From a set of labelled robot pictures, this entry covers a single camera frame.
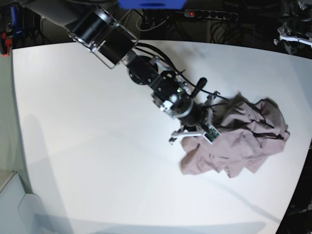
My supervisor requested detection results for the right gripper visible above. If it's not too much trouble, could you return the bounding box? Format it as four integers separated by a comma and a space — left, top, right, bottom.
169, 95, 215, 129

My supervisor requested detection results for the mauve t-shirt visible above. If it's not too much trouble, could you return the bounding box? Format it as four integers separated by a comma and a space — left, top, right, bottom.
180, 94, 290, 178

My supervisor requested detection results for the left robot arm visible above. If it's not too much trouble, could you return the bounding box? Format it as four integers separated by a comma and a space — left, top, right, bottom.
273, 0, 312, 55

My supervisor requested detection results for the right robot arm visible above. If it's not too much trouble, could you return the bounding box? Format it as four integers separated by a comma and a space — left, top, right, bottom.
21, 0, 213, 131

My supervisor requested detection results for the blue box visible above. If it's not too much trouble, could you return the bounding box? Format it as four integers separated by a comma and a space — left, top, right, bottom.
118, 0, 186, 9

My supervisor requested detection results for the red clamp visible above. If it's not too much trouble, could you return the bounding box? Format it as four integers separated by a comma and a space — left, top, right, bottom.
0, 31, 12, 57

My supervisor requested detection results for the black power strip red switch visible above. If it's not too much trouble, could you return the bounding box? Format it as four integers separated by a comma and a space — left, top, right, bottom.
183, 9, 238, 21

